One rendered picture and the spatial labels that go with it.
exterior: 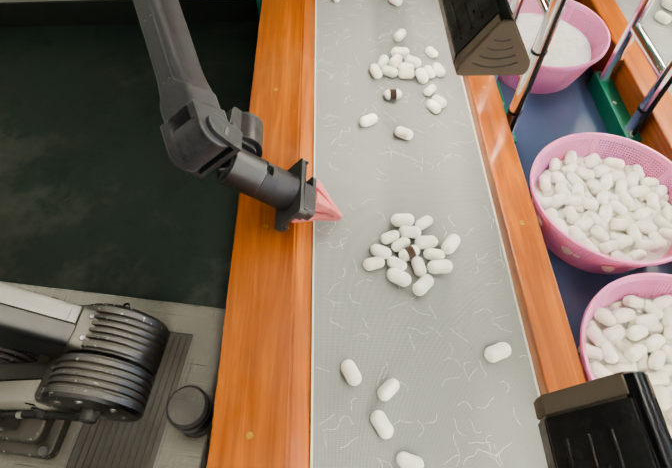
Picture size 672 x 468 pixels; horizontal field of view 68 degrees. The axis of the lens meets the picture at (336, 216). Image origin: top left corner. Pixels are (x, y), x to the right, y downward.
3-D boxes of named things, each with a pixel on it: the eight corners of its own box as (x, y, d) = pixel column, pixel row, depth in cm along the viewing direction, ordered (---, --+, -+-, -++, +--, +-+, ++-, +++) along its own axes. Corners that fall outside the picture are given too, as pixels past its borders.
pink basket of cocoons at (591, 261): (576, 316, 78) (603, 289, 70) (485, 191, 92) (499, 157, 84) (705, 260, 84) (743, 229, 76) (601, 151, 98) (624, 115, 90)
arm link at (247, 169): (208, 187, 68) (229, 162, 65) (212, 153, 72) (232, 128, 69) (251, 206, 71) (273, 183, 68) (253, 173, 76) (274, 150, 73)
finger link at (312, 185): (353, 196, 78) (305, 171, 73) (354, 233, 74) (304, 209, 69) (326, 215, 82) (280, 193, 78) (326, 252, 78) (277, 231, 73)
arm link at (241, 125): (164, 160, 65) (208, 125, 61) (176, 106, 72) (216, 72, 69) (232, 205, 72) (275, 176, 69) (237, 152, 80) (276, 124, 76)
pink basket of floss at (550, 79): (548, 123, 102) (566, 87, 94) (447, 62, 113) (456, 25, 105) (613, 65, 113) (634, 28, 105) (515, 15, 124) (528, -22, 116)
